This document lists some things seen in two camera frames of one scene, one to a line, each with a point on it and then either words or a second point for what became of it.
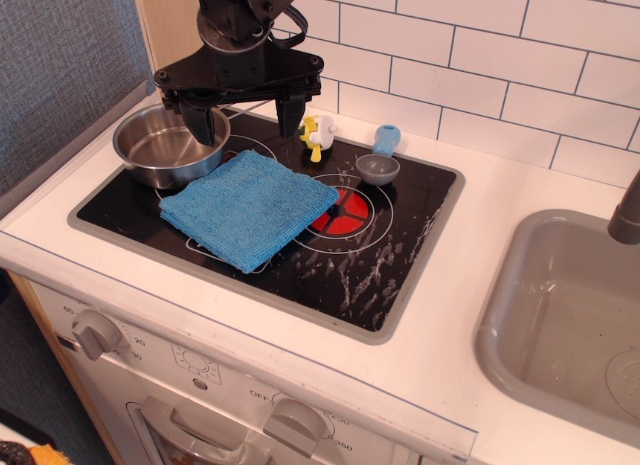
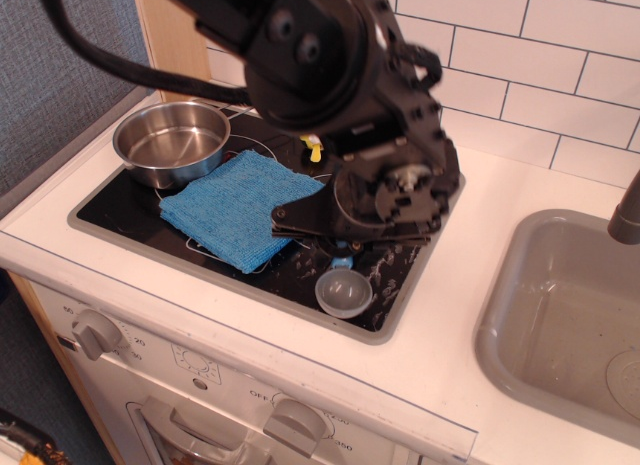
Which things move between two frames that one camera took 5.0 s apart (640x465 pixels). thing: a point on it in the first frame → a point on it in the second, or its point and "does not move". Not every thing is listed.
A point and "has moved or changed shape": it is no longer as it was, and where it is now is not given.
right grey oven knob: (295, 425) does not move
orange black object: (14, 453) → (31, 441)
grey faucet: (624, 225) does not move
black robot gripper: (212, 78) → (385, 188)
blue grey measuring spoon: (381, 167) has moved or changed shape
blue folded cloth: (245, 211) does not move
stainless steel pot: (159, 149) does not move
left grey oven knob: (95, 333) does not move
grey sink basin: (560, 327) does not move
